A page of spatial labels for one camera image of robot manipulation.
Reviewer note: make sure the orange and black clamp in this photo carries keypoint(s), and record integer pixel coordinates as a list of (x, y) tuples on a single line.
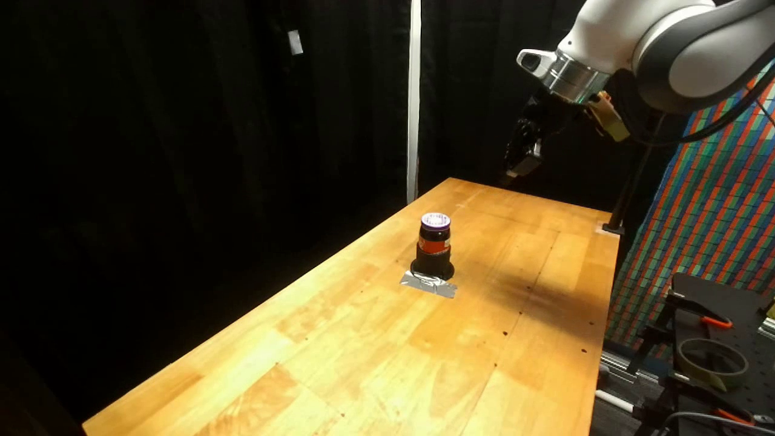
[(702, 312)]

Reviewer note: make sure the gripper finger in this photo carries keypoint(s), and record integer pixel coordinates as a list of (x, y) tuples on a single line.
[(514, 148), (531, 158)]

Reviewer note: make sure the black curtain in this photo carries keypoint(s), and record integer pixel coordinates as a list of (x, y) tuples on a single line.
[(181, 151)]

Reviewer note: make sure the roll of tape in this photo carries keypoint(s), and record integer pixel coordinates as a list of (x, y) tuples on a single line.
[(711, 363)]

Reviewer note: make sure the white vertical pole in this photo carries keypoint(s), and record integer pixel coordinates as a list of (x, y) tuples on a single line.
[(414, 97)]

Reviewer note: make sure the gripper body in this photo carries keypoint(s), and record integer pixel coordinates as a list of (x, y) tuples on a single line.
[(548, 112)]

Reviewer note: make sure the grey tape patch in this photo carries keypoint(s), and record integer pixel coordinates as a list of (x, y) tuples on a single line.
[(428, 284)]

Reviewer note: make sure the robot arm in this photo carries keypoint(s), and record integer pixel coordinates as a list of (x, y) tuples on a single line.
[(611, 27)]

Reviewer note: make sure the colourful patterned panel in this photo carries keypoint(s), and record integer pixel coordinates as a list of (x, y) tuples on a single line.
[(708, 218)]

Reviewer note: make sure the white rod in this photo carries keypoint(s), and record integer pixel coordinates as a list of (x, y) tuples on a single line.
[(614, 401)]

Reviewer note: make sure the dark cup with orange band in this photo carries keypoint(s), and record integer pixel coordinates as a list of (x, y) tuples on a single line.
[(434, 245)]

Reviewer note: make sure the white tag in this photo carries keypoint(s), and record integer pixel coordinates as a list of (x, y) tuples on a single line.
[(295, 42)]

